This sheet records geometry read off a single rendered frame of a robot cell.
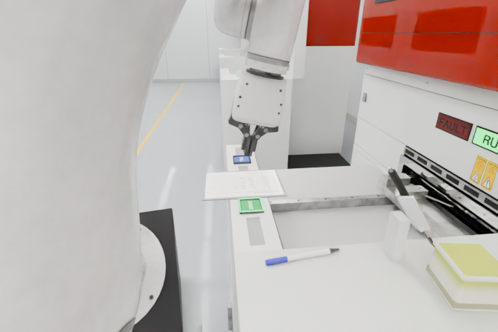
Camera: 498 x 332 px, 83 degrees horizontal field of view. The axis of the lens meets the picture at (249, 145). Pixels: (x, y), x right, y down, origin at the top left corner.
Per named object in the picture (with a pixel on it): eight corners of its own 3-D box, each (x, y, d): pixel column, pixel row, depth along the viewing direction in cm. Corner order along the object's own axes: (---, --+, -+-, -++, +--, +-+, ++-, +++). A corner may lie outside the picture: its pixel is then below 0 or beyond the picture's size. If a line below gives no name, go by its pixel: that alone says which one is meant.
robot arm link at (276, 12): (241, 51, 50) (293, 63, 50) (258, -33, 45) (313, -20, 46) (244, 50, 58) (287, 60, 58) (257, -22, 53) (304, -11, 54)
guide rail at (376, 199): (408, 199, 94) (410, 192, 93) (412, 203, 92) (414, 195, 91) (260, 209, 89) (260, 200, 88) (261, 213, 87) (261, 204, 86)
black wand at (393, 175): (388, 171, 44) (396, 167, 43) (383, 167, 45) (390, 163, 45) (433, 249, 51) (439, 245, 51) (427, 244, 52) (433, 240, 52)
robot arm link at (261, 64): (286, 60, 59) (283, 74, 60) (245, 50, 57) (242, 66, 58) (297, 64, 51) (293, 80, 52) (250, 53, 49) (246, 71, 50)
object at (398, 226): (408, 245, 53) (425, 183, 48) (422, 261, 50) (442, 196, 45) (378, 247, 53) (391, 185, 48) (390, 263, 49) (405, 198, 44)
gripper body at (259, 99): (287, 70, 59) (274, 121, 63) (238, 61, 57) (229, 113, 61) (296, 75, 52) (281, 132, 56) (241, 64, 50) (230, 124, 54)
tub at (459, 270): (468, 273, 47) (481, 241, 44) (505, 316, 40) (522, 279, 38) (422, 272, 47) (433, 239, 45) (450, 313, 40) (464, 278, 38)
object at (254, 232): (250, 177, 109) (251, 144, 104) (280, 304, 58) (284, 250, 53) (227, 178, 108) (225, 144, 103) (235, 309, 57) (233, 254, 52)
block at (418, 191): (419, 193, 87) (421, 184, 86) (426, 198, 84) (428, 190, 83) (394, 194, 86) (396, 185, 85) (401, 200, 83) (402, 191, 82)
